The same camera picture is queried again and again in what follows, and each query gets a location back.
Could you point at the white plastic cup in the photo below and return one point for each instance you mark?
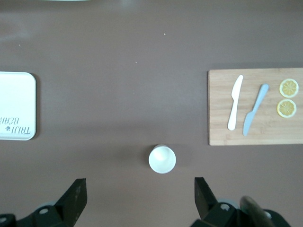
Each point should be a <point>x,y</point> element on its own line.
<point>162,159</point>

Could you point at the bamboo cutting board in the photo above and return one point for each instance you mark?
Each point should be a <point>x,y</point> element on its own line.
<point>220,106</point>

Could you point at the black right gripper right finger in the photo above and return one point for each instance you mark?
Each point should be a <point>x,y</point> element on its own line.
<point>208,208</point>

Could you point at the yellow lemon slice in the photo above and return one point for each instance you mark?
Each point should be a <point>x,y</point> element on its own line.
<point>286,108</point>
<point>289,88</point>

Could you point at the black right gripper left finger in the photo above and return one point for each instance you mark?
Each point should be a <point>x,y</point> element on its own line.
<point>71,203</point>

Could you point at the grey plastic knife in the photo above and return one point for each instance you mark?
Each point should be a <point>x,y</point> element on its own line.
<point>260,94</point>

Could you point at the white plastic knife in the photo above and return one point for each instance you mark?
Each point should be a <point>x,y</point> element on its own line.
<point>237,87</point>

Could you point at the white tray with bear print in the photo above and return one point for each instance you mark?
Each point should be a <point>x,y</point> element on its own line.
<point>16,99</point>

